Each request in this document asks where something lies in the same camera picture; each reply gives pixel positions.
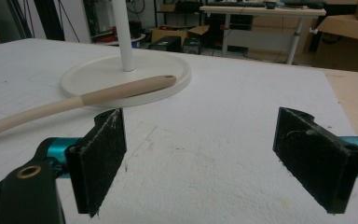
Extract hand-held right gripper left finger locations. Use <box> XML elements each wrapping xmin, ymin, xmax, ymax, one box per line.
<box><xmin>64</xmin><ymin>107</ymin><xmax>128</xmax><ymax>217</ymax></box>

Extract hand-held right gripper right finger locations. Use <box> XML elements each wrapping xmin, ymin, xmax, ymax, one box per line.
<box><xmin>272</xmin><ymin>106</ymin><xmax>358</xmax><ymax>215</ymax></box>

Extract white foam board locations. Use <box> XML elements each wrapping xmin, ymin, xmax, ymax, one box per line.
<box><xmin>0</xmin><ymin>37</ymin><xmax>358</xmax><ymax>224</ymax></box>

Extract white round stand base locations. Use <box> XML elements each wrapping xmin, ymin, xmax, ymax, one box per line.
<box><xmin>60</xmin><ymin>53</ymin><xmax>192</xmax><ymax>108</ymax></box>

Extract large open cardboard box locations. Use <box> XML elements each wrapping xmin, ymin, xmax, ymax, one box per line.
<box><xmin>310</xmin><ymin>0</ymin><xmax>358</xmax><ymax>77</ymax></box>

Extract white stand pole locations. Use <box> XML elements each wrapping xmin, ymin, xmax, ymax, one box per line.
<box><xmin>110</xmin><ymin>0</ymin><xmax>137</xmax><ymax>73</ymax></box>

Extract black computer case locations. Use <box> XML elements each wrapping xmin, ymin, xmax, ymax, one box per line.
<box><xmin>147</xmin><ymin>35</ymin><xmax>183</xmax><ymax>53</ymax></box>

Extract white height-adjustable desk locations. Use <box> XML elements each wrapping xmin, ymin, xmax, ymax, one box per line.
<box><xmin>199</xmin><ymin>5</ymin><xmax>327</xmax><ymax>65</ymax></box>

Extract black electronics box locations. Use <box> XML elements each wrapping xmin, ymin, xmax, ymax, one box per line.
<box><xmin>182</xmin><ymin>36</ymin><xmax>204</xmax><ymax>55</ymax></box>

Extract small open cardboard box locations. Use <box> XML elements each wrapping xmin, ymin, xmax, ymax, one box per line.
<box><xmin>150</xmin><ymin>24</ymin><xmax>211</xmax><ymax>47</ymax></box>

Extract black tripod legs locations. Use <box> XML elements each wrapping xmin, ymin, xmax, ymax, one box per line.
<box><xmin>6</xmin><ymin>0</ymin><xmax>81</xmax><ymax>44</ymax></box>

